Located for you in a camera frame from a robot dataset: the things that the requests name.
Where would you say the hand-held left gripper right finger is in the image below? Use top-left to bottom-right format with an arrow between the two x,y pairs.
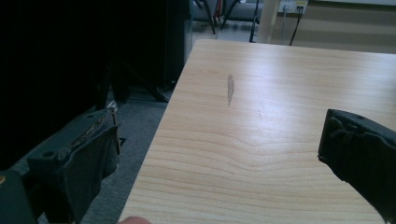
317,108 -> 396,224

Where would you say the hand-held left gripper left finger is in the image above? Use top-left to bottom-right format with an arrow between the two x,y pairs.
26,106 -> 121,224

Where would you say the black metal stand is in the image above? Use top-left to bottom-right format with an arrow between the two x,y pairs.
106,59 -> 172,104

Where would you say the black curtain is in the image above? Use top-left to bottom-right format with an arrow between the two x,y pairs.
0,0 -> 191,171

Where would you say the beige pillar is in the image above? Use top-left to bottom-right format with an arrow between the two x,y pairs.
256,0 -> 282,45

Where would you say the black tripod stand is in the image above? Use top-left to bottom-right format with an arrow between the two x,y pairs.
194,0 -> 261,44

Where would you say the black power cable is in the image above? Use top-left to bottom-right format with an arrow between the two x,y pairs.
289,7 -> 304,47

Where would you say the wall power socket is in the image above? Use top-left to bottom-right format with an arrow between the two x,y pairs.
277,0 -> 309,15

